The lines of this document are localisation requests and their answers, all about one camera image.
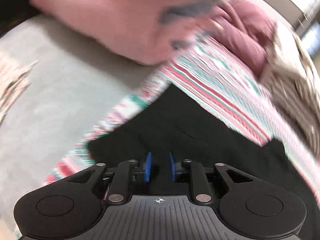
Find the patterned nordic bed sheet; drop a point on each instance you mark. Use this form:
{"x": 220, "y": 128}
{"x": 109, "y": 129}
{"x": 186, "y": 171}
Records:
{"x": 73, "y": 203}

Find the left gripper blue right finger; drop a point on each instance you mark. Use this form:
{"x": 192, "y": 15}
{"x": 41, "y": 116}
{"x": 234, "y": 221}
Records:
{"x": 193, "y": 174}

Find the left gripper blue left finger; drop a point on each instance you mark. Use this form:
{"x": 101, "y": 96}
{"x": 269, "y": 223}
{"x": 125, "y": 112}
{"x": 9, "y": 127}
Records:
{"x": 122, "y": 179}

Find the black pants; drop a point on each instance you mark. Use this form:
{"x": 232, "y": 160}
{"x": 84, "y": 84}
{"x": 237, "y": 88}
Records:
{"x": 176, "y": 125}

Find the dusty pink comforter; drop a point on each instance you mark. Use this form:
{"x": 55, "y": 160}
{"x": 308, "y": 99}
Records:
{"x": 245, "y": 31}

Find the patterned floor rug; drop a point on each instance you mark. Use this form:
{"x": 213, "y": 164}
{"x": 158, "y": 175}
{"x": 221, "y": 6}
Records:
{"x": 14, "y": 81}

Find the wardrobe with white doors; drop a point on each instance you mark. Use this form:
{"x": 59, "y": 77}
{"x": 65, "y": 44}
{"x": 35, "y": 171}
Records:
{"x": 303, "y": 15}

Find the pink fleece blanket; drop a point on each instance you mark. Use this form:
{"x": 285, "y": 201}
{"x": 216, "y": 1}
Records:
{"x": 146, "y": 31}

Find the striped beige folded blanket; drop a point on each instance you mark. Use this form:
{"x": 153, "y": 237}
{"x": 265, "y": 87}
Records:
{"x": 292, "y": 79}

